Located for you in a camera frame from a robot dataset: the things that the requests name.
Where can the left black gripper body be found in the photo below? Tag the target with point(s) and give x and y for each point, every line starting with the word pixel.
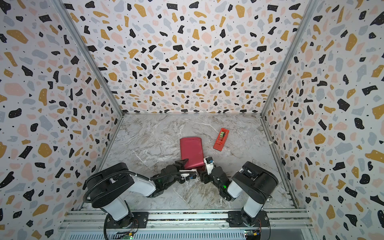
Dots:
pixel 176 178

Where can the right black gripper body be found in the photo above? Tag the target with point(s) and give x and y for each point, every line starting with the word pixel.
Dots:
pixel 205 173

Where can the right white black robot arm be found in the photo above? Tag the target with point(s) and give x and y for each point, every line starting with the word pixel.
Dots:
pixel 252 180

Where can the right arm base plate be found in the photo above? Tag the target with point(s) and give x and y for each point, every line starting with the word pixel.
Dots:
pixel 243 219

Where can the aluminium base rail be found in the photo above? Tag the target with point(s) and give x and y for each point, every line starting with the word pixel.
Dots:
pixel 271 224

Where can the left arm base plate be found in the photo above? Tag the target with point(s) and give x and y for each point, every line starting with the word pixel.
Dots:
pixel 127 220

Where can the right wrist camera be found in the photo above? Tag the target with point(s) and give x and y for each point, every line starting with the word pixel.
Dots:
pixel 210 165

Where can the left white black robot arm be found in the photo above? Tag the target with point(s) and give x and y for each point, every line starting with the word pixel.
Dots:
pixel 104 189

